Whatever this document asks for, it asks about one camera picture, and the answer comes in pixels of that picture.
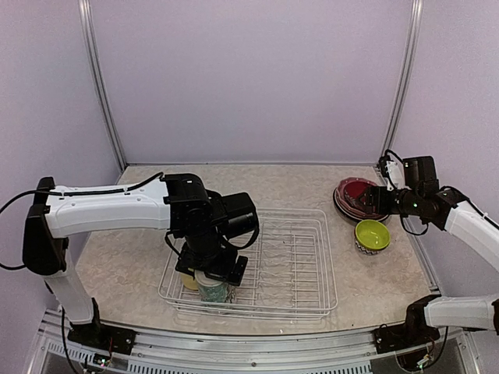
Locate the pink polka dot plate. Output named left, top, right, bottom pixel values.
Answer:
left=334, top=177, right=388, bottom=222

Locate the teal patterned cup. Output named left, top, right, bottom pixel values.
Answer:
left=194, top=270, right=235, bottom=303

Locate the aluminium frame post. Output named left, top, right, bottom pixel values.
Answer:
left=78, top=0, right=128, bottom=171
left=380, top=0, right=424, bottom=157

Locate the lime green bowl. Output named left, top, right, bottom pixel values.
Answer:
left=355, top=220, right=391, bottom=252

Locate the blue white patterned bowl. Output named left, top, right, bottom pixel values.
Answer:
left=354, top=230, right=391, bottom=256

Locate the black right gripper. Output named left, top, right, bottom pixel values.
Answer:
left=356, top=185, right=423, bottom=216

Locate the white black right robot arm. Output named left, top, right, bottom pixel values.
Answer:
left=360, top=149, right=498, bottom=346

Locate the white wire dish rack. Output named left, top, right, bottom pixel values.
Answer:
left=157, top=208, right=338, bottom=320

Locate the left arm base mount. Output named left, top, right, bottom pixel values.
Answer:
left=68, top=306, right=136, bottom=355

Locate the aluminium front rail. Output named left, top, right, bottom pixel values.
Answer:
left=27, top=317, right=480, bottom=374

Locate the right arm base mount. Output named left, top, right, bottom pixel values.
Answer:
left=372, top=316, right=440, bottom=354

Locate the pale yellow cup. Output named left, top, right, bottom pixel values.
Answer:
left=180, top=273, right=198, bottom=291

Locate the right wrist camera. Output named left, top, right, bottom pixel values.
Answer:
left=378, top=149, right=405, bottom=190

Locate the small black dish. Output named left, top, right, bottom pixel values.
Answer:
left=337, top=177, right=377, bottom=209

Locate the large black round plate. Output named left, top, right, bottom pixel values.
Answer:
left=333, top=189, right=389, bottom=222

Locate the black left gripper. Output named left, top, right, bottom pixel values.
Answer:
left=176, top=228, right=249, bottom=288

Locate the aluminium frame post right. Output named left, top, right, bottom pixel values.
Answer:
left=380, top=0, right=424, bottom=157

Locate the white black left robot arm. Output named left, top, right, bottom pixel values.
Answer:
left=1, top=172, right=260, bottom=347

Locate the aluminium frame post left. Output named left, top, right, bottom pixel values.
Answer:
left=78, top=0, right=128, bottom=171

